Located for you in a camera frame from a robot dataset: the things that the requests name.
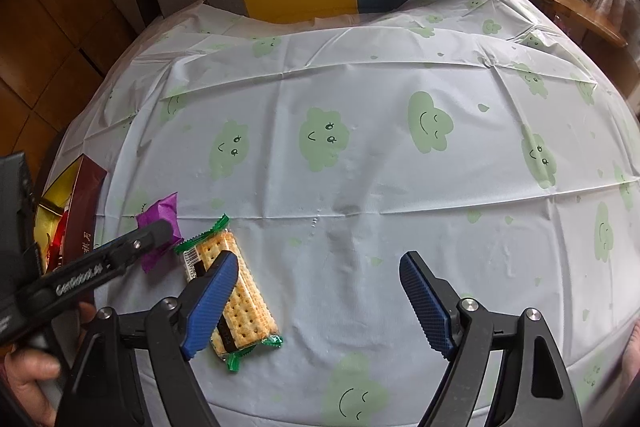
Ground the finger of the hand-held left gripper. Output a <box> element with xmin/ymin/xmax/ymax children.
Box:
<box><xmin>102</xmin><ymin>219</ymin><xmax>175</xmax><ymax>273</ymax></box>

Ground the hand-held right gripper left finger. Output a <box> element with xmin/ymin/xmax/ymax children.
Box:
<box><xmin>55</xmin><ymin>251</ymin><xmax>240</xmax><ymax>427</ymax></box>

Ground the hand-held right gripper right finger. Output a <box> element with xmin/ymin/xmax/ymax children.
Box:
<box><xmin>398</xmin><ymin>250</ymin><xmax>583</xmax><ymax>427</ymax></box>

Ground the green-ended cracker packet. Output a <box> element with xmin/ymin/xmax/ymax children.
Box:
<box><xmin>174</xmin><ymin>214</ymin><xmax>283</xmax><ymax>373</ymax></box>

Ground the purple snack packet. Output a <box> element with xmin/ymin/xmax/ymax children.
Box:
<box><xmin>136</xmin><ymin>192</ymin><xmax>182</xmax><ymax>274</ymax></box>

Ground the maroon box with gold lining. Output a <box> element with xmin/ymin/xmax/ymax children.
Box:
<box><xmin>35</xmin><ymin>153</ymin><xmax>108</xmax><ymax>268</ymax></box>

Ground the person's left hand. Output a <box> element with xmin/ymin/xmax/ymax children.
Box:
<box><xmin>4</xmin><ymin>302</ymin><xmax>97</xmax><ymax>425</ymax></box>

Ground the white tablecloth with green clouds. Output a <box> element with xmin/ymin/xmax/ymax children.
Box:
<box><xmin>47</xmin><ymin>0</ymin><xmax>640</xmax><ymax>427</ymax></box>

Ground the wooden wardrobe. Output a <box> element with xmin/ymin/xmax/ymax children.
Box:
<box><xmin>0</xmin><ymin>0</ymin><xmax>136</xmax><ymax>168</ymax></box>

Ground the wooden desk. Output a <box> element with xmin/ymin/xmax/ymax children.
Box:
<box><xmin>477</xmin><ymin>0</ymin><xmax>630</xmax><ymax>52</ymax></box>

